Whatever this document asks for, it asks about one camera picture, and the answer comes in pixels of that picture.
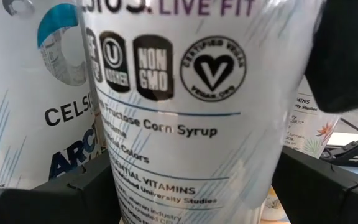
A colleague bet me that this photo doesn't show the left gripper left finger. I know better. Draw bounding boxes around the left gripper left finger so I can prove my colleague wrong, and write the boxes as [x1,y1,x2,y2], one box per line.
[0,151,122,224]

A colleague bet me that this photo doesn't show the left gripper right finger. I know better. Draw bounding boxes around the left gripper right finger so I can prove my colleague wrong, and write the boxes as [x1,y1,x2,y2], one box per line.
[272,146,358,224]

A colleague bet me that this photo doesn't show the white Celsius can yellow band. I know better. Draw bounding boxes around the white Celsius can yellow band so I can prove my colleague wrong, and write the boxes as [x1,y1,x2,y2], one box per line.
[261,185,290,222]
[283,76,341,159]

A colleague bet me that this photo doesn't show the white Celsius can blue band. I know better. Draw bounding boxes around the white Celsius can blue band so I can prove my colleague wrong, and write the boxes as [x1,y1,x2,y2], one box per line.
[76,0,326,224]
[0,0,105,190]

